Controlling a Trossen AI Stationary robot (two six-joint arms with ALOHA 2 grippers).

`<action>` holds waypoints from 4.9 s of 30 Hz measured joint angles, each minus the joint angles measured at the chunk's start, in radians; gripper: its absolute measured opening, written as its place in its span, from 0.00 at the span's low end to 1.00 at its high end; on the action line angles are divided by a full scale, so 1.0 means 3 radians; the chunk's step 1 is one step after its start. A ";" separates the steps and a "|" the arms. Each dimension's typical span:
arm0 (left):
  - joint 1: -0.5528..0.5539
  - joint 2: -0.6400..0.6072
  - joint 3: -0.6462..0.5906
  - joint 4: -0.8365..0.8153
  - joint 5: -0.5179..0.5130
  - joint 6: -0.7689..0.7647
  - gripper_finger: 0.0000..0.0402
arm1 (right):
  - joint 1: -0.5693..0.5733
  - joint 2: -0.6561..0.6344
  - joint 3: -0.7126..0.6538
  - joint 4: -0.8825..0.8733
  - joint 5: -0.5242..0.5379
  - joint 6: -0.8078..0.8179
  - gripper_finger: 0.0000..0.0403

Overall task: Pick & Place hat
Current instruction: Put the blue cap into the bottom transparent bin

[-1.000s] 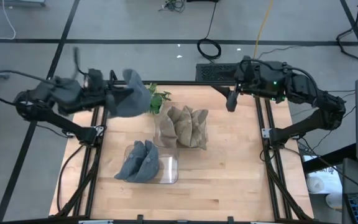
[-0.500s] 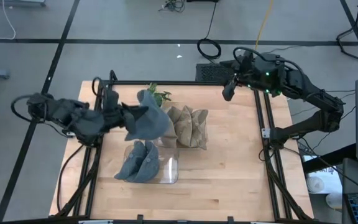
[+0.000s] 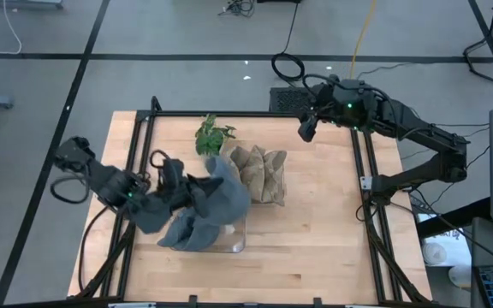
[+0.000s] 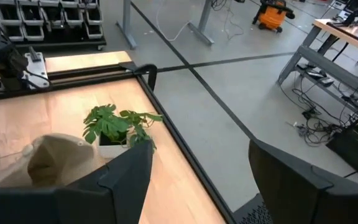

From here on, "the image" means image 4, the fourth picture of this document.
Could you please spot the black power strip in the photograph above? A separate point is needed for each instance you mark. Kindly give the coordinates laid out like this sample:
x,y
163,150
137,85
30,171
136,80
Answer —
x,y
322,81

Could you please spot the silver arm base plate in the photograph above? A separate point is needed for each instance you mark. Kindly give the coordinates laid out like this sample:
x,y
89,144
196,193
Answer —
x,y
36,71

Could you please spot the light beige baseball cap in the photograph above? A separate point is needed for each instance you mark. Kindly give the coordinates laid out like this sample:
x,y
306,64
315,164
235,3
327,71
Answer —
x,y
57,161

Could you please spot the black floor computer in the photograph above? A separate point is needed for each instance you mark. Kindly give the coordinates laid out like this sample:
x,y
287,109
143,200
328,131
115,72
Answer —
x,y
353,149

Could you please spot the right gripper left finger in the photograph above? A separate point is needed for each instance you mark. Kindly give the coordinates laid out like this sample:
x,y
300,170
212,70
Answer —
x,y
120,193

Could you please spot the wooden desk gray frame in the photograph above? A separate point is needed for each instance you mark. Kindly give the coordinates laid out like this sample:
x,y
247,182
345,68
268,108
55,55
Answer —
x,y
337,31

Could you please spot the white storage bin rack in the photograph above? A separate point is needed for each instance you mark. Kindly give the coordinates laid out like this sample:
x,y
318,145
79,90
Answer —
x,y
42,18

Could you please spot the green plant in white pot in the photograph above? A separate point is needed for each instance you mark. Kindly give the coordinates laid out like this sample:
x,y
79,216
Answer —
x,y
110,124

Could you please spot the orange shop vacuum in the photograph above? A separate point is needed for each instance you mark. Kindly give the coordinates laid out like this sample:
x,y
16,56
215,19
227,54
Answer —
x,y
272,17

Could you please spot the gray desk foot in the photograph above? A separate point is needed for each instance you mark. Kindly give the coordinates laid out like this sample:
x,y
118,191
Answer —
x,y
126,18
205,15

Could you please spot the black keyboard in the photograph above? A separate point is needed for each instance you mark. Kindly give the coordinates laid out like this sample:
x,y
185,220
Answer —
x,y
253,214

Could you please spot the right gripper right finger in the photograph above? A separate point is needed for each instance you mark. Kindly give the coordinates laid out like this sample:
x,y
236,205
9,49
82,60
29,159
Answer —
x,y
291,199

